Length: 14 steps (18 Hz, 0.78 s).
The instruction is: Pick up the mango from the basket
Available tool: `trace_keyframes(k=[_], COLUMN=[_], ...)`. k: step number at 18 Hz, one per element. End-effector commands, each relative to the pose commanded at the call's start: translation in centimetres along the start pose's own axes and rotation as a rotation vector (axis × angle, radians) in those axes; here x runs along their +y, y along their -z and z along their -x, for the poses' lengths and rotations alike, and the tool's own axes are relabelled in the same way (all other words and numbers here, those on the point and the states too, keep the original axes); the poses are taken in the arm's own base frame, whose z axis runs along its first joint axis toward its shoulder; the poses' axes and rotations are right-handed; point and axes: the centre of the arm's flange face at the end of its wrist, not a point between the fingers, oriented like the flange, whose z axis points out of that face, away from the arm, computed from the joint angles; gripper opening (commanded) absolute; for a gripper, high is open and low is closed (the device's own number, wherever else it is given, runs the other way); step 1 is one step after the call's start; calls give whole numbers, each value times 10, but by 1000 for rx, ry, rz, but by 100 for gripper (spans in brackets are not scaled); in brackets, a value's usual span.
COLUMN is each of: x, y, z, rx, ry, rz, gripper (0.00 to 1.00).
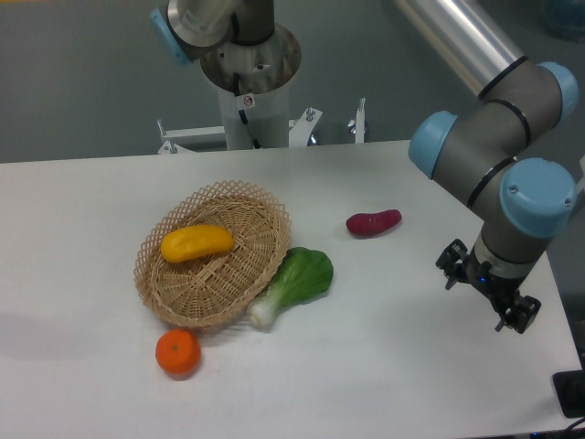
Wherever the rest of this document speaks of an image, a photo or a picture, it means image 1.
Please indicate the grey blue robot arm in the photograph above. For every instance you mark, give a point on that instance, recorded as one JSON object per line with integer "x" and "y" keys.
{"x": 523, "y": 203}

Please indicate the yellow mango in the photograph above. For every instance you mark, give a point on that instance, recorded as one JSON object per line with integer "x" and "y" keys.
{"x": 195, "y": 242}

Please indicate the purple sweet potato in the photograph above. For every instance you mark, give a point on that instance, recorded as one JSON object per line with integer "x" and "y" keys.
{"x": 366, "y": 225}

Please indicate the orange tangerine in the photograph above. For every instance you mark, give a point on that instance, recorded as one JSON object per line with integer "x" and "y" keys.
{"x": 177, "y": 352}

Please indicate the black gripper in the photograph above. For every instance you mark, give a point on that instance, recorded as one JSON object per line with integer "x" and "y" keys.
{"x": 515, "y": 311}

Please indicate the white metal frame bracket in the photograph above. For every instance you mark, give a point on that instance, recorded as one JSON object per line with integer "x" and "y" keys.
{"x": 301, "y": 133}

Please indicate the woven wicker basket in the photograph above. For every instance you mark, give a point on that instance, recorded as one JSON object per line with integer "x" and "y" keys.
{"x": 210, "y": 291}

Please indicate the black device at table edge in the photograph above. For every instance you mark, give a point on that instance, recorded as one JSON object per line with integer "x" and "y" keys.
{"x": 569, "y": 387}

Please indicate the green bok choy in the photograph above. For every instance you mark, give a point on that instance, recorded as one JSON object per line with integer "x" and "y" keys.
{"x": 303, "y": 275}

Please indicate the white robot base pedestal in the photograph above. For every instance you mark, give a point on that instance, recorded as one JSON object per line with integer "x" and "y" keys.
{"x": 253, "y": 86}

